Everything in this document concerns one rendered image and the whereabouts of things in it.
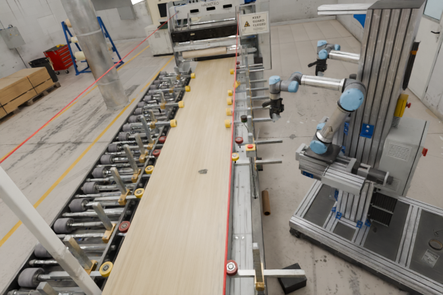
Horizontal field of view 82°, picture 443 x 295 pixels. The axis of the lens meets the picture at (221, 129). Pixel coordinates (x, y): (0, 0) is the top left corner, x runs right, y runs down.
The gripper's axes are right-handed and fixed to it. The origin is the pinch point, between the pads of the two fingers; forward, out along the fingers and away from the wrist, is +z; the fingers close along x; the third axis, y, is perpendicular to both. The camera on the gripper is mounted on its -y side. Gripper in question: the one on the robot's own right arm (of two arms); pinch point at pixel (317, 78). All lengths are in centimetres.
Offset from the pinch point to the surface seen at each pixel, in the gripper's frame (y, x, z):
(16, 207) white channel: -35, -233, -33
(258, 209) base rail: 4, -120, 62
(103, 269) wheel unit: -41, -221, 41
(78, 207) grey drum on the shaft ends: -117, -206, 49
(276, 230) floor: 0, -87, 132
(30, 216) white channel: -35, -232, -25
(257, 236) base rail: 16, -140, 62
